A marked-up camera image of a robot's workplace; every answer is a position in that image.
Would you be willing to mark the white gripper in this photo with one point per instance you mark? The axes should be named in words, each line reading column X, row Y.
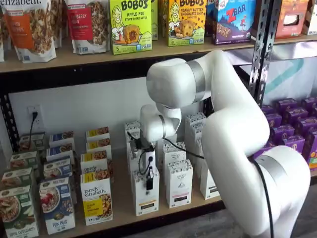
column 151, row 162

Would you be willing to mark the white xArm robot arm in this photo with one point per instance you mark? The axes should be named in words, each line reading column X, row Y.
column 235, row 124

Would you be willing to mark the wooden shelf board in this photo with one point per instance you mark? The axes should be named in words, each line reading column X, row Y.
column 122, row 198
column 74, row 60
column 292, row 39

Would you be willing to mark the purely elizabeth yellow granola box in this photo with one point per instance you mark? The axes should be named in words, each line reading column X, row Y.
column 97, row 143
column 97, row 131
column 95, row 200
column 94, row 164

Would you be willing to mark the blue flax plus oatmeal box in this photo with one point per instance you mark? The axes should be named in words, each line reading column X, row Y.
column 58, row 168
column 60, row 137
column 58, row 205
column 59, row 151

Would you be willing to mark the green apple cinnamon oatmeal box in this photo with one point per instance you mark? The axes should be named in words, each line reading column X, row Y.
column 23, row 160
column 32, row 141
column 16, row 178
column 17, row 213

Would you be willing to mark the purple Annie's snack box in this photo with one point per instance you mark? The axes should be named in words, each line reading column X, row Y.
column 293, row 143
column 267, row 110
column 272, row 119
column 294, row 115
column 286, row 104
column 309, row 101
column 310, row 146
column 282, row 132
column 305, row 125

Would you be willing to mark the green Bobo's apple pie box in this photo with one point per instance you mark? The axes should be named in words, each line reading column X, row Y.
column 155, row 24
column 131, row 27

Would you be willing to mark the yellow Bobo's peanut butter box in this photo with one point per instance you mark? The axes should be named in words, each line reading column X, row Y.
column 187, row 24

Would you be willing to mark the small orange green box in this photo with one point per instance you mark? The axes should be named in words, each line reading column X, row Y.
column 313, row 160

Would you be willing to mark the blue Z Bar box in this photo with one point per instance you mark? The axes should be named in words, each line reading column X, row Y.
column 230, row 22

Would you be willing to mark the orange snack box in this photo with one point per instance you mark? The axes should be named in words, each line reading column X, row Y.
column 291, row 17

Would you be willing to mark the white snack box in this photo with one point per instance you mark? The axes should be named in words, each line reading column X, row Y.
column 312, row 17

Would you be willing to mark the purely elizabeth red granola bag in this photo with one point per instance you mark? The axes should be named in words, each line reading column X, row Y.
column 86, row 24

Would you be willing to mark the white backdrop sheet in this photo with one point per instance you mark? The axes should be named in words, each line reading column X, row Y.
column 292, row 74

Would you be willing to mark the purely elizabeth orange granola bag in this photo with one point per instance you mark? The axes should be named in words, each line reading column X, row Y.
column 27, row 29

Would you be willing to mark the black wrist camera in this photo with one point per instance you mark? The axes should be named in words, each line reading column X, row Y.
column 137, row 146

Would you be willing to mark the white wall outlet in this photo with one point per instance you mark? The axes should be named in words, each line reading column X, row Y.
column 39, row 124

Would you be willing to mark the black metal shelving frame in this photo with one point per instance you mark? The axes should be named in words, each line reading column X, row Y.
column 74, row 79
column 269, row 37

